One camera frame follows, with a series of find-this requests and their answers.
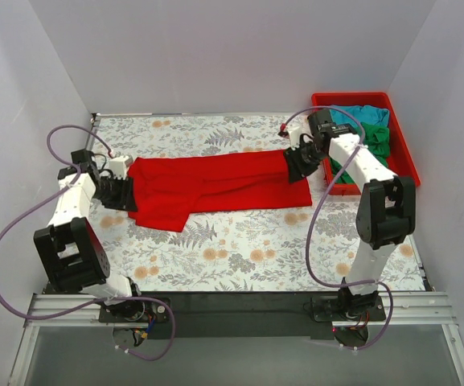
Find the red t shirt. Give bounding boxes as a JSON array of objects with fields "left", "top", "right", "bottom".
[{"left": 128, "top": 150, "right": 312, "bottom": 232}]

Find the red plastic bin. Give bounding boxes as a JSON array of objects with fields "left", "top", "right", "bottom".
[{"left": 311, "top": 92, "right": 421, "bottom": 186}]

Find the blue t shirt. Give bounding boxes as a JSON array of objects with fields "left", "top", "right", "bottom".
[{"left": 331, "top": 105, "right": 390, "bottom": 128}]

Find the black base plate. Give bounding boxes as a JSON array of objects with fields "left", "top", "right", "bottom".
[{"left": 98, "top": 291, "right": 388, "bottom": 341}]

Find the green t shirt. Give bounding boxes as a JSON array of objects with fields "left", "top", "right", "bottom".
[{"left": 330, "top": 122, "right": 390, "bottom": 184}]

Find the floral table mat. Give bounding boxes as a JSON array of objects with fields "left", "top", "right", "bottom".
[{"left": 56, "top": 114, "right": 425, "bottom": 293}]

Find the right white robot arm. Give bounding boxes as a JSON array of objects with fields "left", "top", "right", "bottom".
[{"left": 278, "top": 106, "right": 416, "bottom": 322}]

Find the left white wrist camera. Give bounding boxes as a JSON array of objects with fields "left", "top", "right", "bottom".
[{"left": 108, "top": 155, "right": 133, "bottom": 179}]

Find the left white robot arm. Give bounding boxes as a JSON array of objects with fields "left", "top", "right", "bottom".
[{"left": 33, "top": 150, "right": 146, "bottom": 322}]

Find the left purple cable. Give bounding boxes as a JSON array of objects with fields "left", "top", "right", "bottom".
[{"left": 0, "top": 125, "right": 176, "bottom": 362}]

